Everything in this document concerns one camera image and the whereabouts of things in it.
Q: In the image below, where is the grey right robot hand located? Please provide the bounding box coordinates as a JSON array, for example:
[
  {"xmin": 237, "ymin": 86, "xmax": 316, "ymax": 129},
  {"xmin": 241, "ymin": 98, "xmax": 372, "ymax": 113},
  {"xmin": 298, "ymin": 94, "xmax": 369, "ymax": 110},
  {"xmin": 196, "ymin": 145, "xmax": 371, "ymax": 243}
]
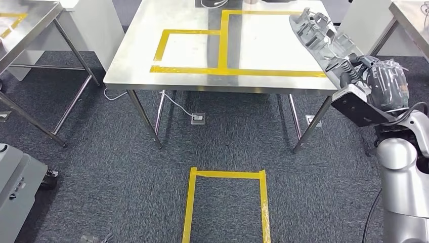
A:
[{"xmin": 338, "ymin": 53, "xmax": 410, "ymax": 113}]

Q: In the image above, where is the silver wheel hubcap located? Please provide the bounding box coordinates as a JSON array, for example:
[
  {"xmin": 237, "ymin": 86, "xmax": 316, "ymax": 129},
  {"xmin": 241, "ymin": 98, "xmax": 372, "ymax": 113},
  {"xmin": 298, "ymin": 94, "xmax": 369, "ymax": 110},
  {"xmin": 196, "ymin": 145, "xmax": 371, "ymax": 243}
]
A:
[{"xmin": 288, "ymin": 7, "xmax": 366, "ymax": 90}]

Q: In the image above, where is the yellow workbench tape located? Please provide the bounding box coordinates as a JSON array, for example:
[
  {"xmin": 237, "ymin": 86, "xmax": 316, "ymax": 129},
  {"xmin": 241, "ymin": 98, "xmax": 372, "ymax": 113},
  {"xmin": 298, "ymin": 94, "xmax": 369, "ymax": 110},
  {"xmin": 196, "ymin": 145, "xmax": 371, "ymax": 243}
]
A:
[{"xmin": 150, "ymin": 9, "xmax": 327, "ymax": 78}]

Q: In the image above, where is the steel workbench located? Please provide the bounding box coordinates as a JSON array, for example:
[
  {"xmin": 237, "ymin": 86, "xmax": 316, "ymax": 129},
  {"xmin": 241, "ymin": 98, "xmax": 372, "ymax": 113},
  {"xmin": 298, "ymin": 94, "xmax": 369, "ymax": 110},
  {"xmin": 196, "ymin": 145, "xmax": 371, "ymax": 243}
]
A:
[{"xmin": 103, "ymin": 0, "xmax": 338, "ymax": 154}]

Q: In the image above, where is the white side panel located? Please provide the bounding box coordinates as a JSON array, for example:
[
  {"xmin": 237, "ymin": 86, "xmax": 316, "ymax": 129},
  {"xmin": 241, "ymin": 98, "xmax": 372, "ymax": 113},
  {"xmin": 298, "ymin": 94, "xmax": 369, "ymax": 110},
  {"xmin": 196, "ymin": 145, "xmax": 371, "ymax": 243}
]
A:
[
  {"xmin": 62, "ymin": 0, "xmax": 125, "ymax": 73},
  {"xmin": 336, "ymin": 0, "xmax": 400, "ymax": 57}
]

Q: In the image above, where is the steel table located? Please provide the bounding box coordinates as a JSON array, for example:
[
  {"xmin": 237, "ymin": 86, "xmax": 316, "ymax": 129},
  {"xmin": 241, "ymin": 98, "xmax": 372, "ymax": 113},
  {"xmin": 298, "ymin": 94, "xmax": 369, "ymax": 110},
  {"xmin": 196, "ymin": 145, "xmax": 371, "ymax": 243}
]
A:
[
  {"xmin": 0, "ymin": 0, "xmax": 101, "ymax": 148},
  {"xmin": 368, "ymin": 0, "xmax": 429, "ymax": 64}
]

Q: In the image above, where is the yellow floor tape square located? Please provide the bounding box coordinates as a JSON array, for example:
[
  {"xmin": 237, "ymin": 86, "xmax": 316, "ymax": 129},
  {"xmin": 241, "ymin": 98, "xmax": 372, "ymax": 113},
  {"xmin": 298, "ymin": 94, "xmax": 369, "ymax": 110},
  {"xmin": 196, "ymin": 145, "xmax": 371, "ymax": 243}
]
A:
[{"xmin": 182, "ymin": 167, "xmax": 272, "ymax": 243}]

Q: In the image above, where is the yellow table tape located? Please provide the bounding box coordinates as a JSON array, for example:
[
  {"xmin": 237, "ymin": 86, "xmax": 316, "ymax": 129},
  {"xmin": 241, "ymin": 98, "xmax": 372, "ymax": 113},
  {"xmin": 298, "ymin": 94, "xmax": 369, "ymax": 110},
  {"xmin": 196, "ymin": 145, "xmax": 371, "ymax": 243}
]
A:
[{"xmin": 0, "ymin": 13, "xmax": 28, "ymax": 39}]

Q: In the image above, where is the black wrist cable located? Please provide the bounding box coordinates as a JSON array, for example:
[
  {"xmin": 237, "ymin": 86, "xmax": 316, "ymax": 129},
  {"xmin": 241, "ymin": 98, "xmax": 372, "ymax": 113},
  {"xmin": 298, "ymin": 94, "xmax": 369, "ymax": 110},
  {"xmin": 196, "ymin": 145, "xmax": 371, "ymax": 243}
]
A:
[{"xmin": 380, "ymin": 101, "xmax": 429, "ymax": 128}]

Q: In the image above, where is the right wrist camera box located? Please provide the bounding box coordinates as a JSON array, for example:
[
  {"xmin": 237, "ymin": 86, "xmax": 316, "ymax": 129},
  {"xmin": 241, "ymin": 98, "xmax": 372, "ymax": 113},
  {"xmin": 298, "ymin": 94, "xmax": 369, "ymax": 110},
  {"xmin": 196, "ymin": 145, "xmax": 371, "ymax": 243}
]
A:
[{"xmin": 331, "ymin": 84, "xmax": 397, "ymax": 128}]

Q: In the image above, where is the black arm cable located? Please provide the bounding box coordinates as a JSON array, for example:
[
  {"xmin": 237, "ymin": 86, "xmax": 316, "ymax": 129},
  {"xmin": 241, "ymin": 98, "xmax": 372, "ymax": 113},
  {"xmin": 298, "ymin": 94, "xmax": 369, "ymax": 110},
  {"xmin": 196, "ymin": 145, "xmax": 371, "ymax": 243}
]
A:
[{"xmin": 362, "ymin": 188, "xmax": 383, "ymax": 243}]

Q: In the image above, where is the white power cable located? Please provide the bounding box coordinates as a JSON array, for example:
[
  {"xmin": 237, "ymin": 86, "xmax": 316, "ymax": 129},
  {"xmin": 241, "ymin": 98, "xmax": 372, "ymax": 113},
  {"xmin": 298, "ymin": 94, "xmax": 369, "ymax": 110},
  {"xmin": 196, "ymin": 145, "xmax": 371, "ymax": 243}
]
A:
[
  {"xmin": 103, "ymin": 88, "xmax": 128, "ymax": 101},
  {"xmin": 160, "ymin": 90, "xmax": 199, "ymax": 118}
]

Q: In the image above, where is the white coiled cable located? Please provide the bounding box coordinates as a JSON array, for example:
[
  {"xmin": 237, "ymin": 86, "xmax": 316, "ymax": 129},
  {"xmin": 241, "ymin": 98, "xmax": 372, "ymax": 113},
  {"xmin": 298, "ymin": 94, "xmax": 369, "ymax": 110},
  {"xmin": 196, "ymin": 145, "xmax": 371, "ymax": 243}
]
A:
[{"xmin": 200, "ymin": 0, "xmax": 229, "ymax": 10}]

